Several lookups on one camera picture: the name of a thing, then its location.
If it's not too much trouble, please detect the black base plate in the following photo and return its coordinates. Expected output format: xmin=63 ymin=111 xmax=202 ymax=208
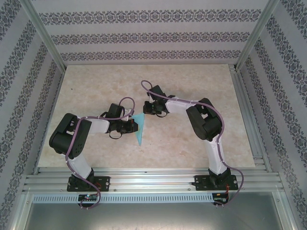
xmin=194 ymin=174 xmax=239 ymax=191
xmin=66 ymin=176 xmax=111 ymax=192

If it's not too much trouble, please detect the grey metal sheet panel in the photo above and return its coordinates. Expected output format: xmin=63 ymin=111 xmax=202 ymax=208
xmin=23 ymin=202 xmax=292 ymax=230

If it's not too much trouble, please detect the aluminium side rail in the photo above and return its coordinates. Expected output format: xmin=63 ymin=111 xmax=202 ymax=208
xmin=33 ymin=68 xmax=66 ymax=173
xmin=229 ymin=64 xmax=273 ymax=173

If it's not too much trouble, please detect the aluminium mounting rail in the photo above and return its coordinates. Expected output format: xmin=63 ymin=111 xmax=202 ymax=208
xmin=23 ymin=167 xmax=285 ymax=192

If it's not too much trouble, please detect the light blue cloth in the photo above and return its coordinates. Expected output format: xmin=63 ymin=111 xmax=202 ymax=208
xmin=131 ymin=112 xmax=146 ymax=146

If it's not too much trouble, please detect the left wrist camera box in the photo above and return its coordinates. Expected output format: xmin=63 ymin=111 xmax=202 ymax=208
xmin=122 ymin=109 xmax=134 ymax=121

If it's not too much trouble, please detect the slotted grey cable duct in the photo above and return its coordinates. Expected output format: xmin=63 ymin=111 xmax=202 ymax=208
xmin=32 ymin=193 xmax=214 ymax=204

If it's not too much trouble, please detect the purple cable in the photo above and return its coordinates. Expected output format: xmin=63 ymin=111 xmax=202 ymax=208
xmin=141 ymin=80 xmax=246 ymax=208
xmin=65 ymin=96 xmax=136 ymax=211

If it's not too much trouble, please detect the aluminium frame post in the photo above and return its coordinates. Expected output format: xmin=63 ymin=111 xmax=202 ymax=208
xmin=20 ymin=0 xmax=67 ymax=70
xmin=236 ymin=0 xmax=281 ymax=70

